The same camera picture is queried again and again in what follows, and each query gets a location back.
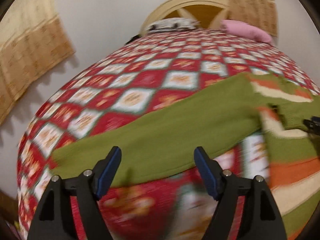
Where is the green striped knit sweater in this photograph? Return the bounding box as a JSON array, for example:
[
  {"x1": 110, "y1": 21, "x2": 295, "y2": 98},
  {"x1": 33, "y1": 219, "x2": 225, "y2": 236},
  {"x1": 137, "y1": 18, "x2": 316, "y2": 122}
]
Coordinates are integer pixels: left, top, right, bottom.
[{"x1": 51, "y1": 73, "x2": 319, "y2": 239}]

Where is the pink pillow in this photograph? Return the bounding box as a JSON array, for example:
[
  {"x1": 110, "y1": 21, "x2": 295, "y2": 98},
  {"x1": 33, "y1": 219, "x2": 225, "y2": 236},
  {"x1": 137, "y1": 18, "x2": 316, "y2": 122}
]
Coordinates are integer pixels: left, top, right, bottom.
[{"x1": 220, "y1": 20, "x2": 273, "y2": 45}]

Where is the cream wooden headboard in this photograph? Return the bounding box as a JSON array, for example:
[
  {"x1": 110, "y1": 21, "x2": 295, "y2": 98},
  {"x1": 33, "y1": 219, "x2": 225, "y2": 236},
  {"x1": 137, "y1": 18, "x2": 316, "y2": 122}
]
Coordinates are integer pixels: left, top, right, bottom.
[{"x1": 139, "y1": 0, "x2": 229, "y2": 36}]

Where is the red patchwork teddy bedspread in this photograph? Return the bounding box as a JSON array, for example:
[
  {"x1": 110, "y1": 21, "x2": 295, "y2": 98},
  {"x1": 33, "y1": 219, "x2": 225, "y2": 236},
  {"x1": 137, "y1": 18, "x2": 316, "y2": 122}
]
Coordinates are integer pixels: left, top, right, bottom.
[{"x1": 17, "y1": 29, "x2": 319, "y2": 239}]

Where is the grey patterned pillow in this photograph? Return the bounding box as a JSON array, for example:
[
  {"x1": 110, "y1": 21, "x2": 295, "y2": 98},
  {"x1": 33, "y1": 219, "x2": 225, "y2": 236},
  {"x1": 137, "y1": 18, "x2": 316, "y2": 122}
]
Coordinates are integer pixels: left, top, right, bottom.
[{"x1": 145, "y1": 17, "x2": 199, "y2": 33}]

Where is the dark item beside pillow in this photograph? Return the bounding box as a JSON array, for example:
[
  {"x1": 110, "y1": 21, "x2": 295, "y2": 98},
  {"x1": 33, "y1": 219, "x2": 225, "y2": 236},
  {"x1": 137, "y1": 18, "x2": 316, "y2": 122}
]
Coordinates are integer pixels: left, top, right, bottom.
[{"x1": 125, "y1": 34, "x2": 140, "y2": 44}]

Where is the beige left wall curtain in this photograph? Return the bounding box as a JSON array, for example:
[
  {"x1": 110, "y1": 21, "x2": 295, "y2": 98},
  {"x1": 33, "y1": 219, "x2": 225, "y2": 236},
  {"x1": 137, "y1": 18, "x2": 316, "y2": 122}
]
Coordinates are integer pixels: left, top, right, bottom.
[{"x1": 1, "y1": 0, "x2": 75, "y2": 121}]

